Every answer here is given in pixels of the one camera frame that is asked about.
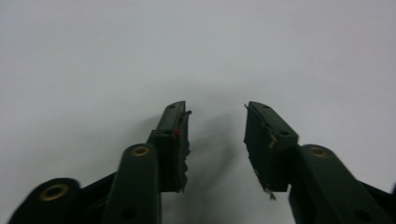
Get white table cover sheet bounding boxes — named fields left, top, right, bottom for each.
left=0, top=0, right=396, bottom=224

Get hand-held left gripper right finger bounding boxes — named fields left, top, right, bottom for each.
left=243, top=101, right=393, bottom=224

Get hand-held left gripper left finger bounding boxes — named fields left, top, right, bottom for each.
left=101, top=100, right=193, bottom=224

